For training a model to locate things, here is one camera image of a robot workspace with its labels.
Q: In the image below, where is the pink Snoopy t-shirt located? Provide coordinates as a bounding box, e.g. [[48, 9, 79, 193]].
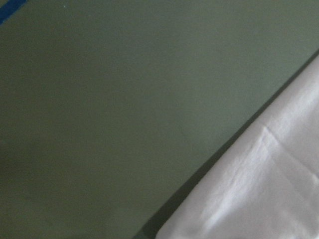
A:
[[157, 59, 319, 239]]

